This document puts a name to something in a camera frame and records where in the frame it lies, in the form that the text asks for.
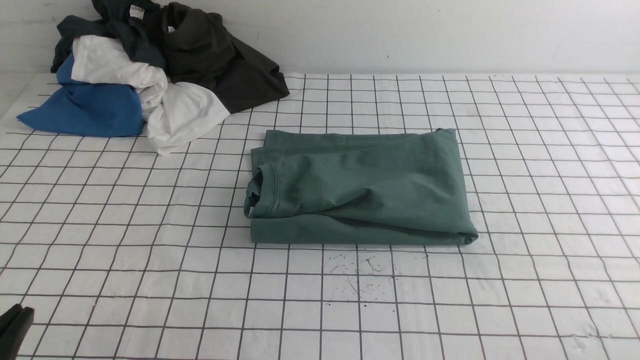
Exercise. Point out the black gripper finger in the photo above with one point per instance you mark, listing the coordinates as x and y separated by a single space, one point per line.
14 326

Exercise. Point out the dark teal shirt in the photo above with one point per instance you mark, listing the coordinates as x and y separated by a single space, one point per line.
119 19

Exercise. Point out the white shirt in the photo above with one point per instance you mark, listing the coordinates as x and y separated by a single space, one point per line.
175 113

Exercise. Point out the blue shirt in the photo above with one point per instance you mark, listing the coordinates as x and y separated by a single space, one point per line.
89 110

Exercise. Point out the dark olive shirt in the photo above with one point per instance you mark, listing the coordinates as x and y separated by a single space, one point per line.
198 49

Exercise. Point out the green long sleeve shirt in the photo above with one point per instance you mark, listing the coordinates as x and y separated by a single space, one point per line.
403 189

